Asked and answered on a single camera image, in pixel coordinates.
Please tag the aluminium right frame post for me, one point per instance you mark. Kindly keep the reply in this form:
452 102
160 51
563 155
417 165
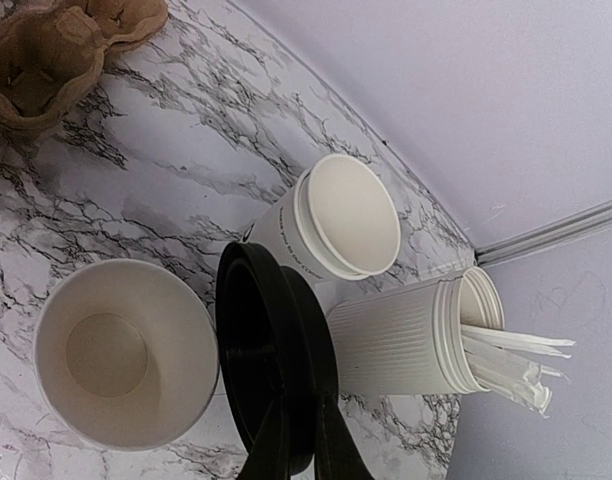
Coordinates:
554 234

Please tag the brown pulp cup carrier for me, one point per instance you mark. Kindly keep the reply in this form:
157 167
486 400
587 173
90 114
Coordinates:
52 56

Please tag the white paper coffee cup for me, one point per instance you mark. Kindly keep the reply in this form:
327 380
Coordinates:
125 354

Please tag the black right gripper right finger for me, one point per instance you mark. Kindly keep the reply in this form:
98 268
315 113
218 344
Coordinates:
338 456

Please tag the stacked white paper cups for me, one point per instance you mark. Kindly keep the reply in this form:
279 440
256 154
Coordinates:
337 223

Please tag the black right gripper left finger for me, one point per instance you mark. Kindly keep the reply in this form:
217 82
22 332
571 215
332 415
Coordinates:
278 431

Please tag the white ribbed cup holder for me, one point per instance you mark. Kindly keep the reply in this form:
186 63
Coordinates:
408 341

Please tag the black plastic cup lid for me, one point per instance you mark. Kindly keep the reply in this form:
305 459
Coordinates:
271 331

